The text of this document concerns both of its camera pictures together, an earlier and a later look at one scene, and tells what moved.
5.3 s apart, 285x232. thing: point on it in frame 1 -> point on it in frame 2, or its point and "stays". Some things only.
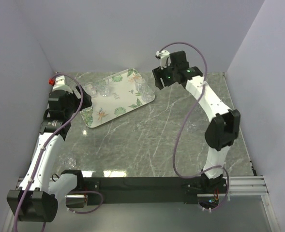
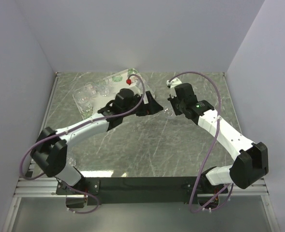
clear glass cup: x=103 y=87 stays
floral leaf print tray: x=115 y=95 stays
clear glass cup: x=191 y=128 -> x=169 y=113
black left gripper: x=73 y=96 -> x=151 y=108
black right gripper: x=158 y=73 -> x=172 y=99
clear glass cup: x=69 y=162 stays
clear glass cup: x=91 y=89 stays
